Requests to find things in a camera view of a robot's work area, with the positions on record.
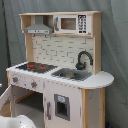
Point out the white toy microwave door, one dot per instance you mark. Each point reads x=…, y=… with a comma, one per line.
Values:
x=76, y=24

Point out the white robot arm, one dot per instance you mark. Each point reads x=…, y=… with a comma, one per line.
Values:
x=21, y=121

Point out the wooden toy kitchen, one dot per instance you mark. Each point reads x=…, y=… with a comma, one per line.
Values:
x=60, y=50

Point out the grey toy sink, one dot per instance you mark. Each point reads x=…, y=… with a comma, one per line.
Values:
x=71, y=74

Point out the black toy faucet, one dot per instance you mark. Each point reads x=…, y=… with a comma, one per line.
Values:
x=82, y=65

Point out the black toy stovetop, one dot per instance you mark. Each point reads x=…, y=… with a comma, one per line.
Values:
x=36, y=67

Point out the right stove knob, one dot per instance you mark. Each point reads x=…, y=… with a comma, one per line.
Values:
x=33, y=84

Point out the stove knob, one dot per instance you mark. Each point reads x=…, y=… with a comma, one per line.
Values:
x=33, y=84
x=15, y=79

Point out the white cabinet door with dispenser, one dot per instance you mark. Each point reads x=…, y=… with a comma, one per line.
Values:
x=62, y=106

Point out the grey range hood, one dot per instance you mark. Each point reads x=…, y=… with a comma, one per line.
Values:
x=38, y=27

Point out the left stove knob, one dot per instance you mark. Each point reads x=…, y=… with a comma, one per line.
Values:
x=15, y=79

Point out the white oven door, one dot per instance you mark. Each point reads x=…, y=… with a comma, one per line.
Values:
x=5, y=103

